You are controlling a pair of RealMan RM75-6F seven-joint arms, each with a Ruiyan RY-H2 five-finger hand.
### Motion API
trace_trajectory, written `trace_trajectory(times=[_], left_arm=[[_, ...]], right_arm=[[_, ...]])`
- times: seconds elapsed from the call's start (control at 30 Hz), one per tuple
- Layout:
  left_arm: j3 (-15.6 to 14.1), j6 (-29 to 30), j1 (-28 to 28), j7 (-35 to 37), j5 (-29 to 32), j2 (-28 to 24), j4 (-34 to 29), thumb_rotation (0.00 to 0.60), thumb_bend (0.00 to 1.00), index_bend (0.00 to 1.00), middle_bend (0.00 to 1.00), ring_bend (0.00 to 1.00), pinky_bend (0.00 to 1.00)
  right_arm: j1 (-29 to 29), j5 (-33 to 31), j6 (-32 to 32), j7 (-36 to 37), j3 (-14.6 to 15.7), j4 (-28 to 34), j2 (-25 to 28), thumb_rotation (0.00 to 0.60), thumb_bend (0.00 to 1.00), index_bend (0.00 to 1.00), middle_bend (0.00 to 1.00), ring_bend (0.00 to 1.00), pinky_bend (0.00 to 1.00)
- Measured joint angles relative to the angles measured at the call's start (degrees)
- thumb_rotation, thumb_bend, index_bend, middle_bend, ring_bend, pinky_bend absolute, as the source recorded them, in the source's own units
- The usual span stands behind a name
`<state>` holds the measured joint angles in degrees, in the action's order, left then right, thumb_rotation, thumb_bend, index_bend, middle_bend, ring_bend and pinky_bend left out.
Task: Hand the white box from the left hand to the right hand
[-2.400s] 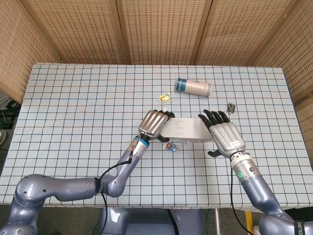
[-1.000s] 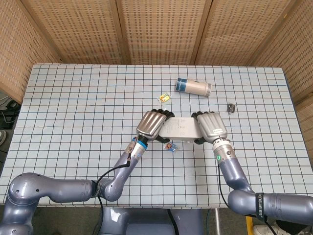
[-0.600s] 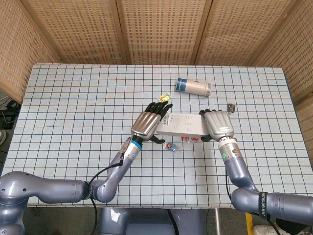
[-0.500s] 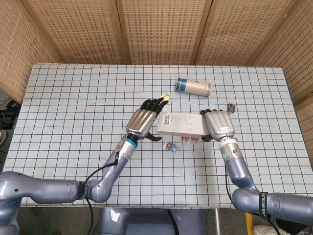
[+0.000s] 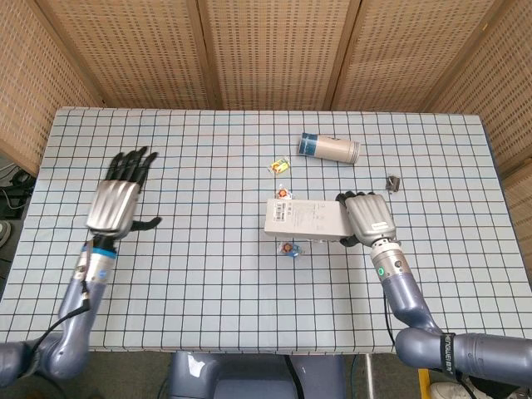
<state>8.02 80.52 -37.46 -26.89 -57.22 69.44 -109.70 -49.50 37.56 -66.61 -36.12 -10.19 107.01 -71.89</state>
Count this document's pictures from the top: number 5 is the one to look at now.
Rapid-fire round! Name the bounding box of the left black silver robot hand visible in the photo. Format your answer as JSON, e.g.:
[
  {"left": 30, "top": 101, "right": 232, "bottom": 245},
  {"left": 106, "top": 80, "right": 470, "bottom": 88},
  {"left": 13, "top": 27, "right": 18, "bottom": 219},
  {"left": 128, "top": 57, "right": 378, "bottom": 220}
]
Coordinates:
[{"left": 85, "top": 145, "right": 163, "bottom": 240}]

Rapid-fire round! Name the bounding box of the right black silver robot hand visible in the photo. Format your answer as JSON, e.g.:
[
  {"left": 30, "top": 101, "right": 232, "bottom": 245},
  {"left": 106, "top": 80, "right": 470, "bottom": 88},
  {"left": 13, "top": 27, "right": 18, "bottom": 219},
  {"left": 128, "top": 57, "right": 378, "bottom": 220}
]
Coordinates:
[{"left": 334, "top": 190, "right": 397, "bottom": 249}]

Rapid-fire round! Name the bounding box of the white rectangular cardboard box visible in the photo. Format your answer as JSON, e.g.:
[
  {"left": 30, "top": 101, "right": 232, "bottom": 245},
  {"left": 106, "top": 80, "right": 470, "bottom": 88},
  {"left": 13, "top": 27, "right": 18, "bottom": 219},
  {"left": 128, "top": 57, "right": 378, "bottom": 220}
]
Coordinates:
[{"left": 263, "top": 198, "right": 352, "bottom": 242}]

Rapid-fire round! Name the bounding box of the beige blue cylindrical can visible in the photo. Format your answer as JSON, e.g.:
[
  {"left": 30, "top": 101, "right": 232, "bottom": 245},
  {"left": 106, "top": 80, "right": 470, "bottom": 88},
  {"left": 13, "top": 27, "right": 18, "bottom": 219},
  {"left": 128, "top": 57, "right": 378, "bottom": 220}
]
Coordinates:
[{"left": 297, "top": 131, "right": 361, "bottom": 165}]

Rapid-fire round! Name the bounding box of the blue white snack packet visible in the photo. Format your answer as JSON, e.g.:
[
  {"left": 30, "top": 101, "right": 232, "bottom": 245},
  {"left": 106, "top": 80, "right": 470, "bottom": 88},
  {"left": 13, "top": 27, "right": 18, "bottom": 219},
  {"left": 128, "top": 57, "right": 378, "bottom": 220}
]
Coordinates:
[{"left": 277, "top": 240, "right": 308, "bottom": 259}]

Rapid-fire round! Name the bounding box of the light blue checked tablecloth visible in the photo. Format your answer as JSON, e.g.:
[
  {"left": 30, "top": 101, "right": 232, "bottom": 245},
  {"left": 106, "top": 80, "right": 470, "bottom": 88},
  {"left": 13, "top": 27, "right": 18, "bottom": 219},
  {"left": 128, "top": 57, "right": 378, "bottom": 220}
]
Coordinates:
[{"left": 0, "top": 106, "right": 532, "bottom": 354}]

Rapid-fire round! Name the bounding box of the yellow snack packet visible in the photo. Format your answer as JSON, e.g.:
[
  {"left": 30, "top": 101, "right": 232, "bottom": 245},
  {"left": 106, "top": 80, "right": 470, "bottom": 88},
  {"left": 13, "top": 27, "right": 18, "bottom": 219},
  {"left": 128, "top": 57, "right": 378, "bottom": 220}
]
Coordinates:
[{"left": 268, "top": 156, "right": 291, "bottom": 175}]

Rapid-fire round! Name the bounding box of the woven bamboo screen panel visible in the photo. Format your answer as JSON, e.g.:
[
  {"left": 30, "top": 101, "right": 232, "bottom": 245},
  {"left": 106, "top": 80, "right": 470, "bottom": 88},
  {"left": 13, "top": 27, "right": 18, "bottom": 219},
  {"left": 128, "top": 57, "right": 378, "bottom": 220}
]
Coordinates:
[
  {"left": 35, "top": 0, "right": 221, "bottom": 110},
  {"left": 423, "top": 0, "right": 532, "bottom": 288},
  {"left": 323, "top": 0, "right": 516, "bottom": 112},
  {"left": 186, "top": 0, "right": 362, "bottom": 111},
  {"left": 0, "top": 0, "right": 103, "bottom": 175}
]

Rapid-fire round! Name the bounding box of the white sneaker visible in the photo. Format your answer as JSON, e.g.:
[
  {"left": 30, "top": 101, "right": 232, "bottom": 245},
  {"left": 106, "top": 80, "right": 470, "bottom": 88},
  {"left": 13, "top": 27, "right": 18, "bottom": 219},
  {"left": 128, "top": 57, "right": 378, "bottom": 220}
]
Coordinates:
[{"left": 430, "top": 380, "right": 470, "bottom": 399}]

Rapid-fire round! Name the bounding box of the grey-blue robot torso base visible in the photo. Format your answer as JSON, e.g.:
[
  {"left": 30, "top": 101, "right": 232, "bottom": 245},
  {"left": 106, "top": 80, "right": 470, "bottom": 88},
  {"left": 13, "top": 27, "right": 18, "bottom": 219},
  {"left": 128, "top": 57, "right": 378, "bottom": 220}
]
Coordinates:
[{"left": 168, "top": 352, "right": 346, "bottom": 399}]

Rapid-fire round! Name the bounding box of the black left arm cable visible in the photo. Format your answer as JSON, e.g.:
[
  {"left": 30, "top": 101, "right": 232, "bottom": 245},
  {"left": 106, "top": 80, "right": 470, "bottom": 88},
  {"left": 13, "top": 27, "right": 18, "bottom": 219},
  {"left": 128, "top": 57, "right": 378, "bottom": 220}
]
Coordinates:
[{"left": 31, "top": 239, "right": 95, "bottom": 354}]

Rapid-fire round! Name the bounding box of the black floor cable bundle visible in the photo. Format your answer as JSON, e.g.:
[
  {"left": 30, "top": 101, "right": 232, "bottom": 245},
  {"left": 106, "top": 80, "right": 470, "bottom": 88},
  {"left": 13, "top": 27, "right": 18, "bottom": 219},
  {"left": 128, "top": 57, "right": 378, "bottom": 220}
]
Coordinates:
[{"left": 0, "top": 161, "right": 37, "bottom": 221}]

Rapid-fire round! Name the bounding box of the black torso cable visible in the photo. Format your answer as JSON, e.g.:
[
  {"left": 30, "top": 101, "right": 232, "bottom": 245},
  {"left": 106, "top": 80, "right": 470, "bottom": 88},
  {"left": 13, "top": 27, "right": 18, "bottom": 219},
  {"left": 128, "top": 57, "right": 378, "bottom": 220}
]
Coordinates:
[{"left": 283, "top": 355, "right": 301, "bottom": 399}]

